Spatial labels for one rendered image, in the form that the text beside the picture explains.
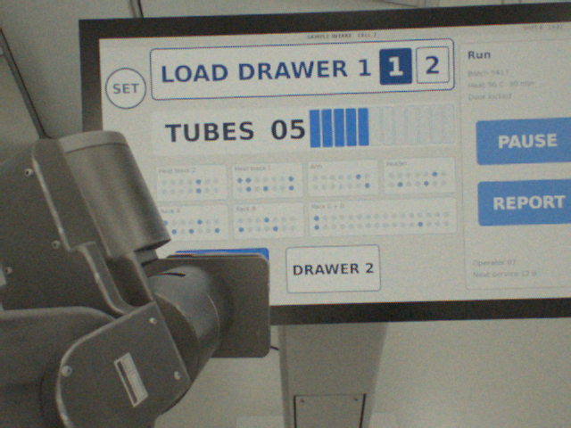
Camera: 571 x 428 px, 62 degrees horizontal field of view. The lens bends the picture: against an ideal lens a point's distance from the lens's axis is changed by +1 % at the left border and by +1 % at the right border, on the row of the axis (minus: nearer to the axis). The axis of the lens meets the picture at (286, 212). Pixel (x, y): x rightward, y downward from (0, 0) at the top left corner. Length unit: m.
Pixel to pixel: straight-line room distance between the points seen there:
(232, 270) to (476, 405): 1.35
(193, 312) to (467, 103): 0.37
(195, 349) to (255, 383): 1.35
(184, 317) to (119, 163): 0.08
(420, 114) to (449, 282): 0.17
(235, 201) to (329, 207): 0.09
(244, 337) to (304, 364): 0.44
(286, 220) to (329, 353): 0.31
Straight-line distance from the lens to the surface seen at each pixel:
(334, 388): 0.81
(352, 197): 0.47
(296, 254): 0.47
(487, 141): 0.51
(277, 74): 0.49
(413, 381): 1.60
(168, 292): 0.22
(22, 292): 0.22
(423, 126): 0.49
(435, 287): 0.49
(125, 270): 0.21
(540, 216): 0.53
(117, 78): 0.51
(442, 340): 1.70
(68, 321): 0.17
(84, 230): 0.21
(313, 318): 0.48
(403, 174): 0.48
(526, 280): 0.53
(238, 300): 0.31
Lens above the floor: 1.35
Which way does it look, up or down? 40 degrees down
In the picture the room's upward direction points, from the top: 2 degrees counter-clockwise
